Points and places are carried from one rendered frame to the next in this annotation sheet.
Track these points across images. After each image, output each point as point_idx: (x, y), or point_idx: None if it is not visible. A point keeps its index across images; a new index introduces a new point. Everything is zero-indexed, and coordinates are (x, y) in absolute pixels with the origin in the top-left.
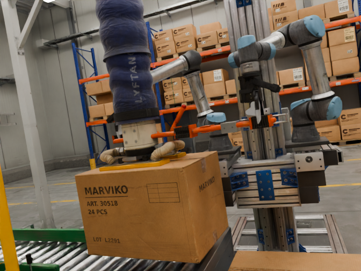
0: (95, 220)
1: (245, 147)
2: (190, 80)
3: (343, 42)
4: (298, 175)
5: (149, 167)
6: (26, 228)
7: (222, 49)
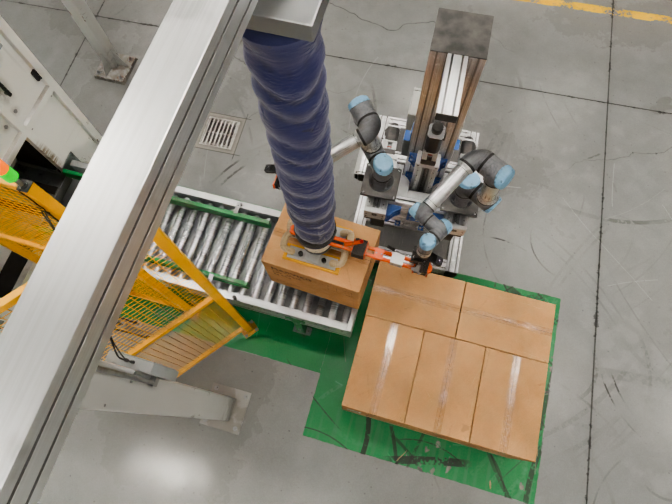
0: (279, 276)
1: (405, 168)
2: None
3: None
4: None
5: (329, 274)
6: (61, 35)
7: None
